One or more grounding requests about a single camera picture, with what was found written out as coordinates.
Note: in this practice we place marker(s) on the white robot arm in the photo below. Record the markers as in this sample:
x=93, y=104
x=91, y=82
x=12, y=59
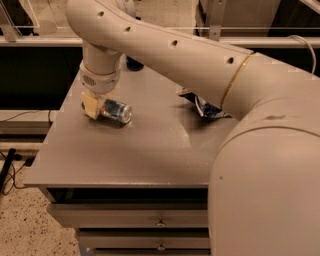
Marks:
x=264, y=186

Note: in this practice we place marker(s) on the grey drawer cabinet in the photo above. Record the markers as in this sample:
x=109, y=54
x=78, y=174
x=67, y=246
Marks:
x=161, y=159

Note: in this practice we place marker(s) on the red bull can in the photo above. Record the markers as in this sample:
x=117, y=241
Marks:
x=118, y=111

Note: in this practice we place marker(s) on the lower grey drawer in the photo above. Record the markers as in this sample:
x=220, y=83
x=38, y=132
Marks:
x=145, y=239

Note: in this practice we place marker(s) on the black pole on floor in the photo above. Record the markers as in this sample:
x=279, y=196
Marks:
x=5, y=169

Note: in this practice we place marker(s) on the metal railing bar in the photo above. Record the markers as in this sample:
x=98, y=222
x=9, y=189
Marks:
x=245, y=42

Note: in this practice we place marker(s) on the blue pepsi can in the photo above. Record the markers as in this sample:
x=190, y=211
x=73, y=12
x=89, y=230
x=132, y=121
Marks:
x=133, y=65

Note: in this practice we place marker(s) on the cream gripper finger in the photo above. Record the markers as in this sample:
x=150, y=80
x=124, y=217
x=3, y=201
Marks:
x=92, y=104

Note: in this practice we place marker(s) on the upper drawer knob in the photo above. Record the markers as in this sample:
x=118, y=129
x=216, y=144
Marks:
x=161, y=223

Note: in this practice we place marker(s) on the right metal post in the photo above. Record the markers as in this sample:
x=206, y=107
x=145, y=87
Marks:
x=214, y=19

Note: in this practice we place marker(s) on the blue crumpled chip bag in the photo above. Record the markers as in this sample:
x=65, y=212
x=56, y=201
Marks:
x=205, y=109

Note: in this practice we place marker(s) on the drawer knob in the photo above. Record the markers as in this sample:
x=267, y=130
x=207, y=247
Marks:
x=161, y=247
x=161, y=223

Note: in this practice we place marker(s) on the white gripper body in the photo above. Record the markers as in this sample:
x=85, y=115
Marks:
x=100, y=83

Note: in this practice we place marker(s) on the lower drawer knob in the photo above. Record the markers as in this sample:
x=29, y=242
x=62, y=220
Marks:
x=161, y=247

